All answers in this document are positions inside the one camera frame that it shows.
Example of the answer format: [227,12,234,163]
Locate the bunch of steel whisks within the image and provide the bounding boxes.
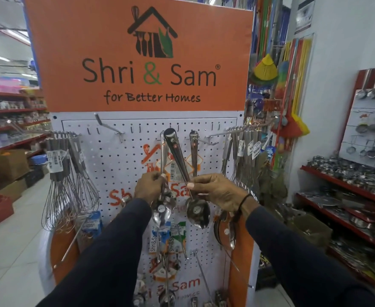
[42,130,100,235]

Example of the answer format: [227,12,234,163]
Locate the red wall shelf unit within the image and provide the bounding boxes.
[294,65,375,291]

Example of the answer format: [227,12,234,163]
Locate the wall poster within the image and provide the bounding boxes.
[294,0,317,35]

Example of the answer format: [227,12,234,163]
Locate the bunch of hanging steel utensils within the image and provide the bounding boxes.
[221,123,273,202]

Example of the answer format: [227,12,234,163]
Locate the person's right forearm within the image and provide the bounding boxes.
[243,198,375,307]

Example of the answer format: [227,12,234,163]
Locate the blue carded kitchen tool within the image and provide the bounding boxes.
[149,225,171,255]

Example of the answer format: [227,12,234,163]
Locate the person's left hand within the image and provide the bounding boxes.
[133,171,172,207]

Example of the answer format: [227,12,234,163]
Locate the bunch of colourful hanging brooms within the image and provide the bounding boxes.
[250,0,314,148]

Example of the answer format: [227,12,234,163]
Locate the ceiling tube light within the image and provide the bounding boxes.
[1,28,31,46]

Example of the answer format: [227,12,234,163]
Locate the person's right hand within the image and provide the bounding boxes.
[187,173,250,213]

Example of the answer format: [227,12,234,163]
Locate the row of small steel containers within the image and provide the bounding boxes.
[307,155,375,202]

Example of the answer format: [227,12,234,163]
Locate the person's left forearm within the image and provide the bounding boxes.
[35,198,153,307]

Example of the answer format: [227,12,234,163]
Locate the steel peg hook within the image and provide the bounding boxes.
[94,113,126,143]

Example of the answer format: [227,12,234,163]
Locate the hanging kitchen tools on panel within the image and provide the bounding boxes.
[339,67,375,170]

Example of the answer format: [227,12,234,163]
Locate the black thread wrist bracelet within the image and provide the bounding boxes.
[232,193,254,223]

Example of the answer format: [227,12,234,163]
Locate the green carded kitchen tool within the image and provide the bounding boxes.
[169,221,187,253]

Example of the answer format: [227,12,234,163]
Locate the stack of brown cardboard boxes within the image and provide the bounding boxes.
[0,149,31,202]

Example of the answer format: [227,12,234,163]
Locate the yellow broom head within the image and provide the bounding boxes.
[253,54,279,81]

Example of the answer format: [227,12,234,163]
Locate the open cardboard box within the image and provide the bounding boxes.
[289,214,334,250]

